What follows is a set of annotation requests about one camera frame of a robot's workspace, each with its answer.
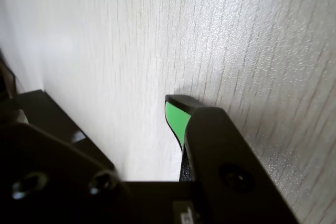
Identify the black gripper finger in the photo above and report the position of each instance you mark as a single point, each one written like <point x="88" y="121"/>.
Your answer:
<point x="39" y="161"/>

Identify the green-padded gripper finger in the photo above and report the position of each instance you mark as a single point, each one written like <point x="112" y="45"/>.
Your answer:
<point x="223" y="142"/>

